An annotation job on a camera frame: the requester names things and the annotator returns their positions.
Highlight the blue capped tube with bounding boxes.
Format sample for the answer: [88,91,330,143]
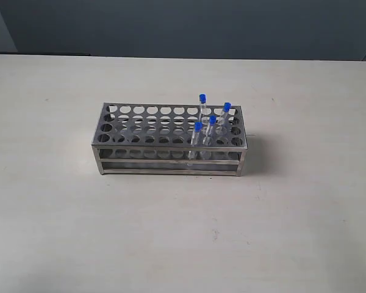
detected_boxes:
[198,93,207,123]
[217,102,231,126]
[188,121,203,160]
[203,115,217,146]

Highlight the stainless steel test tube rack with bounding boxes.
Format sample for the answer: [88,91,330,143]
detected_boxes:
[91,103,248,176]

